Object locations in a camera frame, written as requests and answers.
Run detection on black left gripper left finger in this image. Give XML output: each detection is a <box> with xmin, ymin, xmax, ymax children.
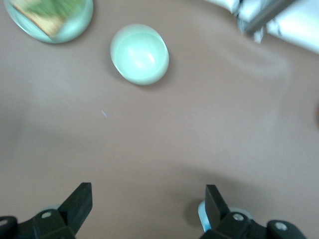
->
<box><xmin>0</xmin><ymin>182</ymin><xmax>93</xmax><ymax>239</ymax></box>

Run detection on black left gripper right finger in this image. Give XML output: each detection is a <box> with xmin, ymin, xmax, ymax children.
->
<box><xmin>198</xmin><ymin>184</ymin><xmax>308</xmax><ymax>239</ymax></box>

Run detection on pale green bowl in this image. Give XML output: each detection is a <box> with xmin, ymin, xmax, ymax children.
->
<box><xmin>110</xmin><ymin>23</ymin><xmax>170</xmax><ymax>87</ymax></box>

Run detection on pale green plate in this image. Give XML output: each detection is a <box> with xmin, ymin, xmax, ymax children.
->
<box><xmin>4</xmin><ymin>0</ymin><xmax>94</xmax><ymax>44</ymax></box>

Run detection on brown bread slice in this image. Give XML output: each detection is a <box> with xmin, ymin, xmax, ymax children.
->
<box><xmin>11</xmin><ymin>0</ymin><xmax>73</xmax><ymax>38</ymax></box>

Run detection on green lettuce leaf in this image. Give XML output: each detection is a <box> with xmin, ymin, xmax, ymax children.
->
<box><xmin>21</xmin><ymin>0</ymin><xmax>84</xmax><ymax>19</ymax></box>

